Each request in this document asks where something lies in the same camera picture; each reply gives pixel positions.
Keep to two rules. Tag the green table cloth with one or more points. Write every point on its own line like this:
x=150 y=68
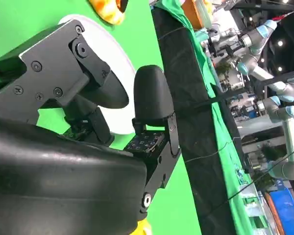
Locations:
x=166 y=195

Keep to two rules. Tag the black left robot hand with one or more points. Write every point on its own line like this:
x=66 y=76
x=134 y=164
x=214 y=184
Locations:
x=121 y=5

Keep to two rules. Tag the orange box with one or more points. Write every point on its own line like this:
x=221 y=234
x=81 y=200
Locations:
x=191 y=12

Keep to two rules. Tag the black backdrop curtain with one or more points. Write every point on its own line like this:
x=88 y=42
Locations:
x=186 y=85

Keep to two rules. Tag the lilac plate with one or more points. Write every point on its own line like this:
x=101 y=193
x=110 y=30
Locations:
x=112 y=49

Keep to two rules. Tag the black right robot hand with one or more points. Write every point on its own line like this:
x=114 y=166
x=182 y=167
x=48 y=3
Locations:
x=51 y=176

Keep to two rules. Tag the blue box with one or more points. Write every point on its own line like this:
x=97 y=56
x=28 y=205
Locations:
x=286 y=210

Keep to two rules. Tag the orange white toy bread roll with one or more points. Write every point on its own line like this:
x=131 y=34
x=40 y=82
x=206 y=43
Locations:
x=144 y=226
x=105 y=12

